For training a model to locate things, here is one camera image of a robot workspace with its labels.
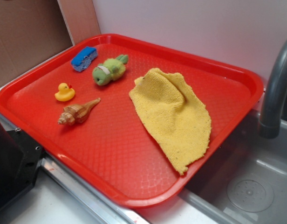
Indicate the yellow rubber duck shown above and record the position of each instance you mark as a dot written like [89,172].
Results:
[65,92]

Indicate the red plastic tray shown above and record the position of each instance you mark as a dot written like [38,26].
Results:
[111,149]

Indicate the grey plastic sink basin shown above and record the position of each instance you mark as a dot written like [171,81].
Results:
[245,180]

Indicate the yellow microfiber cloth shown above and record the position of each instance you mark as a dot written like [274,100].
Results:
[173,115]

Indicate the brown striped seashell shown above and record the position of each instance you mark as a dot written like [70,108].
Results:
[76,113]

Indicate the grey toy faucet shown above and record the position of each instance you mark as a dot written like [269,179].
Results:
[274,107]

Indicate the brown cardboard panel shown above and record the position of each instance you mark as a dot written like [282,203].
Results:
[32,31]

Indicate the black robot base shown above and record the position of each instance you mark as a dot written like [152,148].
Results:
[20,159]

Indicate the blue sponge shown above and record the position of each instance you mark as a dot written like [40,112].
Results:
[84,58]

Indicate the green plush turtle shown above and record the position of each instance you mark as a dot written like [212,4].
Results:
[111,70]

